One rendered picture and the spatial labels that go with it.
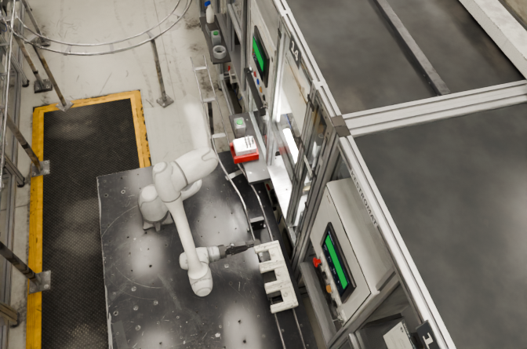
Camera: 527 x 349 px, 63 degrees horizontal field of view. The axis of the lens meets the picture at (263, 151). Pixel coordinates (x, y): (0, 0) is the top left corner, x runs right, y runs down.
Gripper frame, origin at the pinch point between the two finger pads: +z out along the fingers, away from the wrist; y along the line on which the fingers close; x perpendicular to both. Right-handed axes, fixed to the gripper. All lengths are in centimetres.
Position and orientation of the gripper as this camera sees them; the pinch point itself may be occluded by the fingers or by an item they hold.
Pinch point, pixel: (254, 243)
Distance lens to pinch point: 245.8
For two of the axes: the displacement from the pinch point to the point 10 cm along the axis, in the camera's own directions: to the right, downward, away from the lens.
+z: 9.6, -2.0, 1.9
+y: 0.5, -5.7, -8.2
